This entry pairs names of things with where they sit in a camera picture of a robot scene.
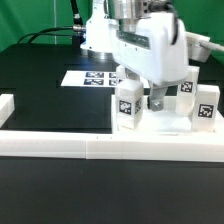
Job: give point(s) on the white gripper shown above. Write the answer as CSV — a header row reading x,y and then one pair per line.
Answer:
x,y
148,53

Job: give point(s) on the white square table top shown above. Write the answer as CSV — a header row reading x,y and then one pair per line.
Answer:
x,y
165,122

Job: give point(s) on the white sheet with AprilTags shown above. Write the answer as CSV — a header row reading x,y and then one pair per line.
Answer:
x,y
75,78

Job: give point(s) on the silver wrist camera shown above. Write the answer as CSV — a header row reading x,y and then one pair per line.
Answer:
x,y
195,50

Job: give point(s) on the white U-shaped fence wall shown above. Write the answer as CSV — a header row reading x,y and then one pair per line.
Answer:
x,y
199,147

